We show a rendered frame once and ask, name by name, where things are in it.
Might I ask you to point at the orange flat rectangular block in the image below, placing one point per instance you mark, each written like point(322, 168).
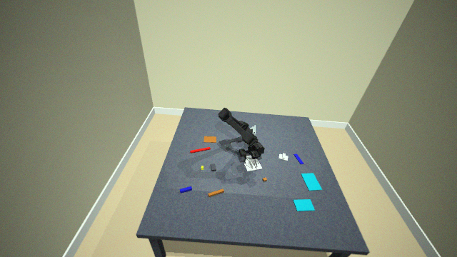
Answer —
point(210, 139)

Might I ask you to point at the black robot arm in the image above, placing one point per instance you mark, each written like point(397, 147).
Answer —
point(247, 133)

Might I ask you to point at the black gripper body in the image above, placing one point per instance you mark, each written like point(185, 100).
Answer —
point(243, 152)

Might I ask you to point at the orange rectangular bar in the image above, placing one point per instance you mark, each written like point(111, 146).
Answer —
point(216, 192)

